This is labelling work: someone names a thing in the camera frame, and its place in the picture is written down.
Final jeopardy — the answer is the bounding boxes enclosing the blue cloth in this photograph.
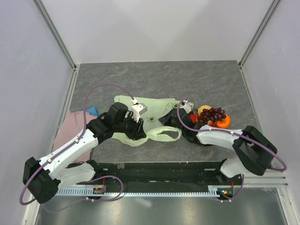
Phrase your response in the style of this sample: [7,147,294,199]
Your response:
[86,106,99,117]

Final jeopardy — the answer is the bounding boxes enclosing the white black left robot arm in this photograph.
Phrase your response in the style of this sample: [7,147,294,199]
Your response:
[22,99,147,204]

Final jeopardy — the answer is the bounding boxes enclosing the red apple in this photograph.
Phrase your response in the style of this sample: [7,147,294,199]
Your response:
[189,114,199,123]

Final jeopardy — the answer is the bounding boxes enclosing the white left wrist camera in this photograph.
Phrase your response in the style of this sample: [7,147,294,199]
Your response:
[130,98,147,122]

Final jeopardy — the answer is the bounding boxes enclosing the green avocado print plastic bag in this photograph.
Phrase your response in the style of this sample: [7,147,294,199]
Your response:
[112,97,181,147]

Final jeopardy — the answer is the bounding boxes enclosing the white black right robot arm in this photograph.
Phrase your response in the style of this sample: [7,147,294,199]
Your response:
[158,108,278,185]

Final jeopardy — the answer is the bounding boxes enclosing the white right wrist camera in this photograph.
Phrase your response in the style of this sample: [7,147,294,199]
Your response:
[180,99,194,113]

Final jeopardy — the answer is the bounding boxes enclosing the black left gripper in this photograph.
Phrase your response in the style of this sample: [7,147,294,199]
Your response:
[113,112,146,141]

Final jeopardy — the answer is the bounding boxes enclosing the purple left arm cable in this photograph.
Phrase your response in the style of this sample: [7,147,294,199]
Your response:
[19,83,135,206]

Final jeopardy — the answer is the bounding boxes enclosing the pink folded cloth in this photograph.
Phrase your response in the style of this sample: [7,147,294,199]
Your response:
[53,111,97,163]

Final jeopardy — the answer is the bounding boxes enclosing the aluminium frame post left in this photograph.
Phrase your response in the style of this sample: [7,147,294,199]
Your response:
[32,0,78,71]

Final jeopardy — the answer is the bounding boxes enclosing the orange fruit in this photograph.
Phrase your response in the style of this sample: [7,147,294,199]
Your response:
[216,114,231,129]

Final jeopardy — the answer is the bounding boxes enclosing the purple grape bunch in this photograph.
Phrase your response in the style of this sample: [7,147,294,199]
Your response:
[198,107,225,124]

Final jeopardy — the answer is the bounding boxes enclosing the light blue cable duct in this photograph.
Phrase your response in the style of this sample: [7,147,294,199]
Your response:
[55,185,235,197]

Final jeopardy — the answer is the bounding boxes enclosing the aluminium frame post right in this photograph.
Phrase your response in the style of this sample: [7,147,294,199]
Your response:
[238,0,281,70]

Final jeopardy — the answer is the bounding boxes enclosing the dark round fruit plate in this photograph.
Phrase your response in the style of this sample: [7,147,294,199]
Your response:
[182,111,213,146]

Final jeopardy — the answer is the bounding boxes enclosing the yellow lemon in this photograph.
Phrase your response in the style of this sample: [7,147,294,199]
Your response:
[197,105,211,116]

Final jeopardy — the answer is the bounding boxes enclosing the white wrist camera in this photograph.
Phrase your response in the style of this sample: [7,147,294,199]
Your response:
[130,98,147,122]
[180,99,194,113]

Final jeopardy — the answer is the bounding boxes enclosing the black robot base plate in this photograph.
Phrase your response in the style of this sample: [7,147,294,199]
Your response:
[92,162,242,194]

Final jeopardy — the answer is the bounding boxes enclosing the aluminium frame post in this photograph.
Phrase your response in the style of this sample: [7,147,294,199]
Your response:
[32,0,78,71]
[238,0,281,70]

